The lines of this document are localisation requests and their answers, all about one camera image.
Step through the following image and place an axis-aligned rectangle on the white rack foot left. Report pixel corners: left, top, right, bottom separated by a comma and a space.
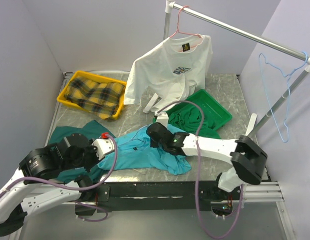
143, 93, 159, 114

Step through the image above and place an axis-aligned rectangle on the white t shirt on hanger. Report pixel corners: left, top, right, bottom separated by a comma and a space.
124, 35, 213, 112

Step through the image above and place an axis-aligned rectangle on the pink wire hanger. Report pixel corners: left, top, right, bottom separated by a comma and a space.
167, 5, 204, 53

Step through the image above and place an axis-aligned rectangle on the light blue t shirt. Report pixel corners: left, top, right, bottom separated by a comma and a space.
96, 124, 192, 176

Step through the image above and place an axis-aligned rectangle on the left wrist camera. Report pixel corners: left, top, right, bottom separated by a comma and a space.
92, 132, 115, 161

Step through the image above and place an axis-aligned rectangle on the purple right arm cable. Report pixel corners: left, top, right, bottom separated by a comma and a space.
157, 100, 245, 239

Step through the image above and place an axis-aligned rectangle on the dark teal garment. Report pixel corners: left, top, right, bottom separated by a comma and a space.
48, 120, 116, 184

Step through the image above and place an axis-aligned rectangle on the blue wire hanger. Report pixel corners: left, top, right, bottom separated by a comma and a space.
257, 53, 308, 143
117, 125, 150, 148

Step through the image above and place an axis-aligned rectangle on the yellow plaid cloth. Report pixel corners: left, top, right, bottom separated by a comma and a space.
64, 77, 124, 120

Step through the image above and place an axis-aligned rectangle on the metal clothes rack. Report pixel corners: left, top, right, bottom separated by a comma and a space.
163, 0, 310, 141

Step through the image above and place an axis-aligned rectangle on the green plastic bin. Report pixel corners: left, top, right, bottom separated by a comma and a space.
175, 89, 232, 130

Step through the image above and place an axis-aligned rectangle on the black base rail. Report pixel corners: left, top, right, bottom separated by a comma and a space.
85, 180, 240, 212

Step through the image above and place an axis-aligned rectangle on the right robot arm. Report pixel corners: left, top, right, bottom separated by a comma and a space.
146, 122, 268, 200

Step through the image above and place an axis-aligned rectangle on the white rack base foot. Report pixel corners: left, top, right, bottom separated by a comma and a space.
245, 113, 257, 136

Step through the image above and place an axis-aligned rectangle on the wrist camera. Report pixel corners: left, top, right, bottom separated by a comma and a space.
92, 132, 115, 161
154, 110, 169, 128

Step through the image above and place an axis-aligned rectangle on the yellow plastic bin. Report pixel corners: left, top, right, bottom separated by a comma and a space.
57, 71, 126, 120

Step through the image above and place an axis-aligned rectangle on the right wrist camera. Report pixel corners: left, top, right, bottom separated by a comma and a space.
154, 110, 169, 128

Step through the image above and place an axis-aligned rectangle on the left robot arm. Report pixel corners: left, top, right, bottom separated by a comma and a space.
0, 133, 99, 237

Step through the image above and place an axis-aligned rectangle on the green cloth in bin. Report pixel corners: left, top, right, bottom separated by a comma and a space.
164, 103, 221, 139

